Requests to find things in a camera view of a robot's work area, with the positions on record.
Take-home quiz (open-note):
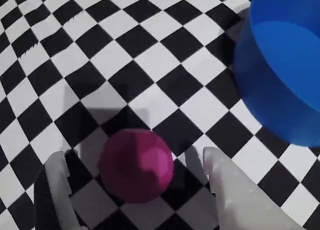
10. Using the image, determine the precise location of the pink ball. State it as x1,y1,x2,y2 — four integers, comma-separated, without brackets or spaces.
97,128,175,204

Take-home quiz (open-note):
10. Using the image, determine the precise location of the blue round box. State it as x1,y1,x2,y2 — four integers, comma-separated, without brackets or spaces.
233,0,320,148

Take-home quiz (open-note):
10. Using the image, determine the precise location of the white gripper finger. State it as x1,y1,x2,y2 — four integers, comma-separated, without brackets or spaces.
44,151,87,230
202,146,305,230

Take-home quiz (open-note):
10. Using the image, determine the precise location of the black white checkered sheet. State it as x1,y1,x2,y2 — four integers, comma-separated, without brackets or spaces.
0,0,320,230

